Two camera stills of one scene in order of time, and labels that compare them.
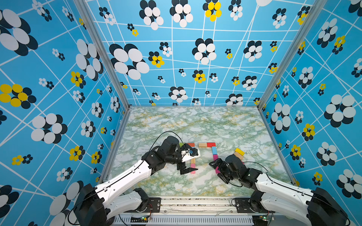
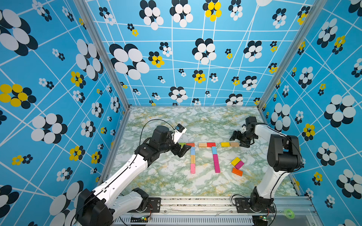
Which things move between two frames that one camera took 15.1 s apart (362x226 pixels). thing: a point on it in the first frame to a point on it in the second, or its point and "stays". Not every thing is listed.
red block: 210,144 stays
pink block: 193,165 stays
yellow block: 240,151 to 225,144
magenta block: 216,170 stays
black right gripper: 218,161 to 235,135
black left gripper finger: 183,171 to 184,149
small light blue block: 214,149 stays
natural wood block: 238,155 to 234,144
